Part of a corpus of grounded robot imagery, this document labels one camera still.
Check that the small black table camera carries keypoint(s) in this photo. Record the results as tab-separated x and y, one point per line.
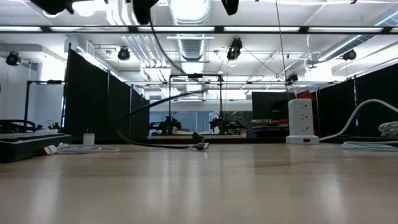
197	135

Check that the black ceiling spotlight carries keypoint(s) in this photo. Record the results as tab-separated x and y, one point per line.
234	49
13	59
123	54
350	55

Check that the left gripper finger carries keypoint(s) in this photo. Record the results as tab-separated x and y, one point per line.
144	9

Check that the white tower power strip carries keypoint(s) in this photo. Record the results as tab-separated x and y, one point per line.
301	121

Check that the red cabinet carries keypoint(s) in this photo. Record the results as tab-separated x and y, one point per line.
306	95

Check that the black background gantry frame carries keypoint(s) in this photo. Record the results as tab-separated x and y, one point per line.
169	102
27	102

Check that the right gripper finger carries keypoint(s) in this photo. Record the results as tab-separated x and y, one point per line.
230	6

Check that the black power strip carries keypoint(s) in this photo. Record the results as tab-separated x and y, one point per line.
25	149

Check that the white wall charger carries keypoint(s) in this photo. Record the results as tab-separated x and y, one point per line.
88	139

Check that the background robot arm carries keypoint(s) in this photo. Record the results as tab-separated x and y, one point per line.
168	126
224	125

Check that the black monitor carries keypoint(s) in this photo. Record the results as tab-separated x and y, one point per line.
270	105

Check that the silver ventilation duct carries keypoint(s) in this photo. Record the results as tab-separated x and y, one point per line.
191	46

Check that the overhead light bar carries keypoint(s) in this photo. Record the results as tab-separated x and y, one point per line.
261	29

